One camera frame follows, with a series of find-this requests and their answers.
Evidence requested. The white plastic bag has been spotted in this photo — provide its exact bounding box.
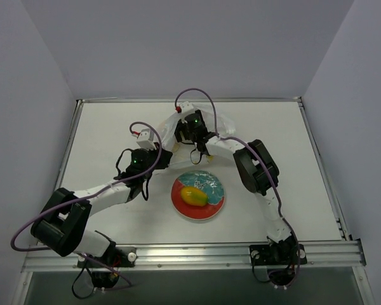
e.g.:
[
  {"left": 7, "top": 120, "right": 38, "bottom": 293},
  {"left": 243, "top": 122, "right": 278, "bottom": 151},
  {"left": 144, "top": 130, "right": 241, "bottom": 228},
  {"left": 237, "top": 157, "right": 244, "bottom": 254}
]
[{"left": 161, "top": 102, "right": 243, "bottom": 169}]

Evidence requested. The yellow fake mango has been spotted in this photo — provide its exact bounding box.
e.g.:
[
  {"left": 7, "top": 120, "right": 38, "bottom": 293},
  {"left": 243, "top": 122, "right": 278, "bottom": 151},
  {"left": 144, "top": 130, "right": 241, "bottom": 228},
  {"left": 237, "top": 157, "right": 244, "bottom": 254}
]
[{"left": 180, "top": 186, "right": 208, "bottom": 207}]

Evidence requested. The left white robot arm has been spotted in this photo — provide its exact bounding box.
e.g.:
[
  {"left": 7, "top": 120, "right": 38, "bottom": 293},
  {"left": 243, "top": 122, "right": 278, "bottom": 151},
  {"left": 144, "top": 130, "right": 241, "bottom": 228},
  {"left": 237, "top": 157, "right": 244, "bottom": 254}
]
[{"left": 30, "top": 149, "right": 173, "bottom": 266}]

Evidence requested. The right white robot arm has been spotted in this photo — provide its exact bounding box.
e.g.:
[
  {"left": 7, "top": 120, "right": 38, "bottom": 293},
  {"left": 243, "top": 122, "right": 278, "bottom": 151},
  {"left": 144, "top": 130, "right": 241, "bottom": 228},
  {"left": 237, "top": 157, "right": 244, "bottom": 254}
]
[{"left": 174, "top": 110, "right": 298, "bottom": 262}]

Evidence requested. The red and teal plate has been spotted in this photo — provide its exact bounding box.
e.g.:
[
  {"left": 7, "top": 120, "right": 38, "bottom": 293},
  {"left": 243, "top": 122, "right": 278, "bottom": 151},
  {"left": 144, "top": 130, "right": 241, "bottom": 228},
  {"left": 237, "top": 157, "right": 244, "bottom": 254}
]
[{"left": 171, "top": 170, "right": 225, "bottom": 220}]

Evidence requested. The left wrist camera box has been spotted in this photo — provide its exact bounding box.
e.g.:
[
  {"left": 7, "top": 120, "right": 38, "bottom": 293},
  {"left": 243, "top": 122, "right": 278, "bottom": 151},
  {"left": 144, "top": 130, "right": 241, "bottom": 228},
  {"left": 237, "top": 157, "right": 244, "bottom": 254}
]
[{"left": 137, "top": 128, "right": 156, "bottom": 151}]

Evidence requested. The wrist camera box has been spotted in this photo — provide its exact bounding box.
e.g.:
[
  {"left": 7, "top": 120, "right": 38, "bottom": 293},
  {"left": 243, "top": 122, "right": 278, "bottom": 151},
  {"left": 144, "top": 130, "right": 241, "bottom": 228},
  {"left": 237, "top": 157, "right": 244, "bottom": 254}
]
[
  {"left": 137, "top": 128, "right": 156, "bottom": 151},
  {"left": 176, "top": 101, "right": 195, "bottom": 120}
]

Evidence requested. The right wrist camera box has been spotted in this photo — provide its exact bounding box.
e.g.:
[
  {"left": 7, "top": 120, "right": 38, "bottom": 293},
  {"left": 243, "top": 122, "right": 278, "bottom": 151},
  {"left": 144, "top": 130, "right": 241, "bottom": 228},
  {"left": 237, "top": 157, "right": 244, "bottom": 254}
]
[{"left": 176, "top": 101, "right": 195, "bottom": 120}]

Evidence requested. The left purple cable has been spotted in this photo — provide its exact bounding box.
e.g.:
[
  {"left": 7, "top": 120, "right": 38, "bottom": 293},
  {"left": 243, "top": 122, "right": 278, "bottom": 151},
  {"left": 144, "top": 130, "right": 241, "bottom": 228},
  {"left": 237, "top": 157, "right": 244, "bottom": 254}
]
[{"left": 10, "top": 122, "right": 163, "bottom": 254}]

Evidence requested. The purple cable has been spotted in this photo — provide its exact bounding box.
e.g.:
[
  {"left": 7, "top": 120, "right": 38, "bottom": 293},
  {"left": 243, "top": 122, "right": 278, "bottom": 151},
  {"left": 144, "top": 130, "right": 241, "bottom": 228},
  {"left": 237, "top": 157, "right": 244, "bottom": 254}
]
[
  {"left": 174, "top": 88, "right": 302, "bottom": 287},
  {"left": 10, "top": 122, "right": 163, "bottom": 254}
]

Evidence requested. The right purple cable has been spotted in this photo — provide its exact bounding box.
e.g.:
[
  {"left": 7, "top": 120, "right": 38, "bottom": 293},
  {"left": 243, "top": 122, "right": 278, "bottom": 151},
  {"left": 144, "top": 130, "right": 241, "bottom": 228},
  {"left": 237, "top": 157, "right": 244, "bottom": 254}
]
[{"left": 174, "top": 88, "right": 302, "bottom": 287}]

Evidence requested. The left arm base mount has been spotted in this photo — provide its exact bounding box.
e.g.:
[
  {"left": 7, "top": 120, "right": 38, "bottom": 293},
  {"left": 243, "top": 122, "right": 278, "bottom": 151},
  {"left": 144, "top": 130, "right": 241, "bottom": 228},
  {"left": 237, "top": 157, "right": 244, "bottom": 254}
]
[{"left": 78, "top": 246, "right": 137, "bottom": 292}]

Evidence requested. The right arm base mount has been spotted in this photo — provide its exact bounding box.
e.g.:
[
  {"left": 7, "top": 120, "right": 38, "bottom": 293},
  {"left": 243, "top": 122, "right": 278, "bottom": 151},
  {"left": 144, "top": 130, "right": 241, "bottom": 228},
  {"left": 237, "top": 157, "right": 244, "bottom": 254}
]
[{"left": 249, "top": 244, "right": 307, "bottom": 290}]

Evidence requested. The aluminium front rail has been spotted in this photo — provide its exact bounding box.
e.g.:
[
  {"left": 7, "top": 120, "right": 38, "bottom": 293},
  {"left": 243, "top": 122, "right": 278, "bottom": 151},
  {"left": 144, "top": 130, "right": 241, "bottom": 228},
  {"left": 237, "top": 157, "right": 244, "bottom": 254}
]
[{"left": 22, "top": 241, "right": 366, "bottom": 272}]

